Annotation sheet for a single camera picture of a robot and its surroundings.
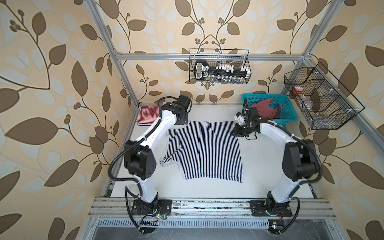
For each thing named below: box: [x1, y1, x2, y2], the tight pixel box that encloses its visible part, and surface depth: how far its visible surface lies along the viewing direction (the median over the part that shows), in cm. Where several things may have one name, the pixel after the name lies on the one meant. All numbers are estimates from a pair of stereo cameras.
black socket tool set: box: [194, 60, 251, 84], surface depth 86 cm
